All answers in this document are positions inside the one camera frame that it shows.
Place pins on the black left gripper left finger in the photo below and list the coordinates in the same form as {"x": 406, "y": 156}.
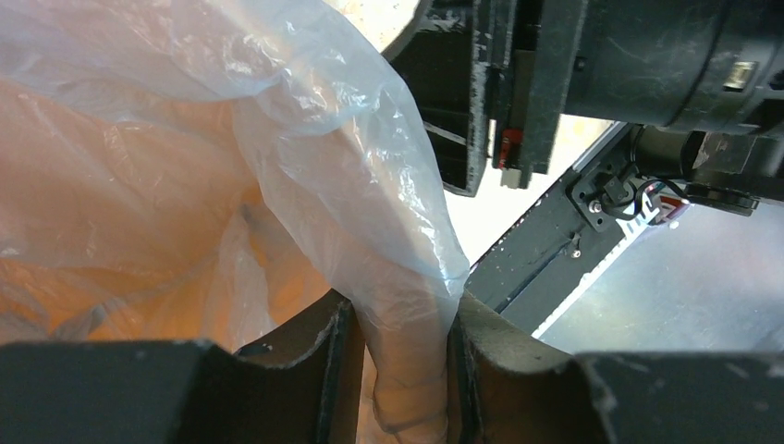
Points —
{"x": 299, "y": 383}

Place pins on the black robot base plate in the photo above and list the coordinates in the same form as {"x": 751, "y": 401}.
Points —
{"x": 582, "y": 224}

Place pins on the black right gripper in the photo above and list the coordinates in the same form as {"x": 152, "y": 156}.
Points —
{"x": 522, "y": 58}

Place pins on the light blue trash bag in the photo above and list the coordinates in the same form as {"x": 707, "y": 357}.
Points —
{"x": 207, "y": 169}

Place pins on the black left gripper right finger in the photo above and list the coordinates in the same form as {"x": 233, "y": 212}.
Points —
{"x": 508, "y": 387}

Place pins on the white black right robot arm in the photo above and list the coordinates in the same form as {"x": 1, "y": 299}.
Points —
{"x": 700, "y": 83}

